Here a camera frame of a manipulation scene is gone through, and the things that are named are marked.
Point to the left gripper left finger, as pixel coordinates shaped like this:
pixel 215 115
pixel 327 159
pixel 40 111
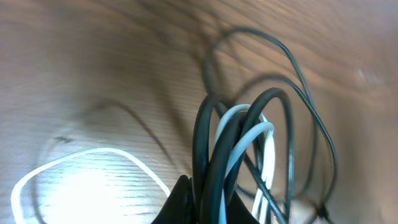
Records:
pixel 179 206

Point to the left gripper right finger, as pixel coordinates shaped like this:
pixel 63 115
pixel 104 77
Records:
pixel 237 213

